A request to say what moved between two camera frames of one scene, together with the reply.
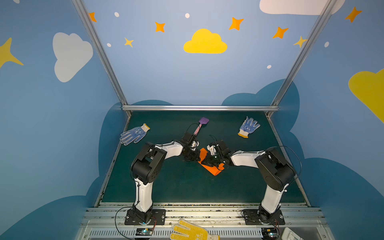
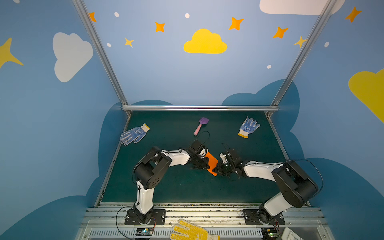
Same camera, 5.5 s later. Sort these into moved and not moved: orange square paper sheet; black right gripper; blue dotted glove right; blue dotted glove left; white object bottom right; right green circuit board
Moved: orange square paper sheet; black right gripper
Not moved: blue dotted glove left; white object bottom right; blue dotted glove right; right green circuit board
